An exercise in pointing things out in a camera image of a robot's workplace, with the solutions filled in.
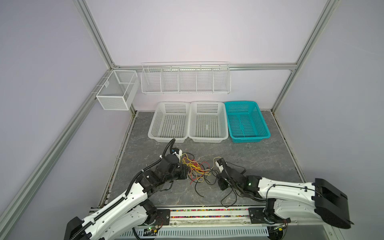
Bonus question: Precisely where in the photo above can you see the red yellow cable bundle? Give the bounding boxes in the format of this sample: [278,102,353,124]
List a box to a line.
[179,152,212,184]

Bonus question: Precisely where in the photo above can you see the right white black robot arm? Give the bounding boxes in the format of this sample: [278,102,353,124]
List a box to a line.
[216,158,353,229]

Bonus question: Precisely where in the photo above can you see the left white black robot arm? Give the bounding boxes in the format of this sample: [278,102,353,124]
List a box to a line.
[64,139,188,240]

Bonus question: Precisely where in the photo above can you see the left white plastic basket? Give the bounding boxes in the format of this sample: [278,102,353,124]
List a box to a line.
[148,102,191,143]

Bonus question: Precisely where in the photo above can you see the white plastic basket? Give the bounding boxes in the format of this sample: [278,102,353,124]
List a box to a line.
[148,102,191,143]
[188,101,229,143]

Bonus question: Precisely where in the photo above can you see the middle white plastic basket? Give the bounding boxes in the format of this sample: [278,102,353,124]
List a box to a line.
[188,101,229,143]

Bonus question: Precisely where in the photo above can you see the teal plastic basket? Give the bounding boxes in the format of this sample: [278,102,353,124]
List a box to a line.
[225,101,271,144]

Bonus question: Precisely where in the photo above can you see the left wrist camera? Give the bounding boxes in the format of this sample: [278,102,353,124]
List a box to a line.
[172,148,183,162]

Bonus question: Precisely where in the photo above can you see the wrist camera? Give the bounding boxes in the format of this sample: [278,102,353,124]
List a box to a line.
[216,158,227,173]
[172,148,183,162]

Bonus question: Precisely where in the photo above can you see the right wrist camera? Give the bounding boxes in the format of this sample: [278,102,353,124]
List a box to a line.
[216,158,227,173]

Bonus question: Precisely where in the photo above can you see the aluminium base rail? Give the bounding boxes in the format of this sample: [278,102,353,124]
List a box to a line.
[80,205,334,232]

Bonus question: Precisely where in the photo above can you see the white vented cable duct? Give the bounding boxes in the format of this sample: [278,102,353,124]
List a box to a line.
[136,226,270,240]

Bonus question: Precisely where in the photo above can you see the white wire wall shelf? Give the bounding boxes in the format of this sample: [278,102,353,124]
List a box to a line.
[141,62,232,95]

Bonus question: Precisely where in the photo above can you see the white mesh wall box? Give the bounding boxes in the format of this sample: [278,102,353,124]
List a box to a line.
[96,70,140,111]

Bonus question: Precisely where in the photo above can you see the aluminium frame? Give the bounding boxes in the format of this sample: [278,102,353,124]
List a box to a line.
[0,0,343,232]

